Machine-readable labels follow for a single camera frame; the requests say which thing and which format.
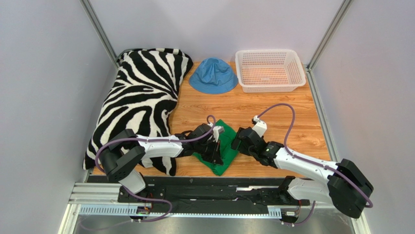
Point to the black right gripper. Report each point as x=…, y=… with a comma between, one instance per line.
x=239, y=139

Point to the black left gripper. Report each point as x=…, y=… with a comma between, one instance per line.
x=215, y=156

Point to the green t shirt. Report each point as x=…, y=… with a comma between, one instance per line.
x=227, y=153

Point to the white plastic basket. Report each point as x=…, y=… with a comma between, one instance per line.
x=269, y=70

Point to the blue bucket hat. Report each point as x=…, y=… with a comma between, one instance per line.
x=213, y=76

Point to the zebra striped pillow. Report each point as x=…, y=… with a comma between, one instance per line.
x=144, y=94

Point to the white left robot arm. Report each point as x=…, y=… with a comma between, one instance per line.
x=119, y=157

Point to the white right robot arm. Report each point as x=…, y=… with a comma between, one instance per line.
x=324, y=175

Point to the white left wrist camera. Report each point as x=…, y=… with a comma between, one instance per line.
x=217, y=130

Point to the right aluminium frame post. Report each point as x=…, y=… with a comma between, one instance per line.
x=336, y=21

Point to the aluminium frame post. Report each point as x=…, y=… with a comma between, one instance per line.
x=336, y=21
x=94, y=19

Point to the left aluminium frame post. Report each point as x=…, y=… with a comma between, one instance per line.
x=94, y=19

